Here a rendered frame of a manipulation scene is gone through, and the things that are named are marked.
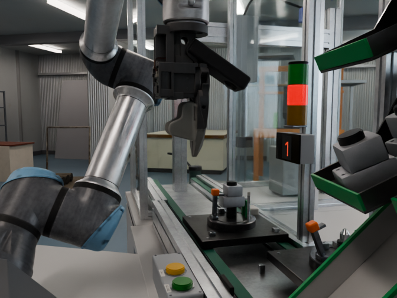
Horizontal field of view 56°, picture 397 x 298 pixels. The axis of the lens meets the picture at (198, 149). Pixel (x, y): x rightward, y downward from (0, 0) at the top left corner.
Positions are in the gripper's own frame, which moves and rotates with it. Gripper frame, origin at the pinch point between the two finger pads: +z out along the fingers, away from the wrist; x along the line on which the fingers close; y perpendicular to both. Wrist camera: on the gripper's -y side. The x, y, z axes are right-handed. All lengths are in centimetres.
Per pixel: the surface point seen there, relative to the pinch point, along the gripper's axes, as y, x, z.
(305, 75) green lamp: -32.5, -21.7, -15.0
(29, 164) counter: 153, -727, 98
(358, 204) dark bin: -10.7, 27.2, 3.6
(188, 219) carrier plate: -9, -47, 26
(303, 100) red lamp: -32.0, -21.6, -8.9
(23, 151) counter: 160, -714, 71
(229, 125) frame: -34, -80, -1
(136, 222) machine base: 3, -85, 37
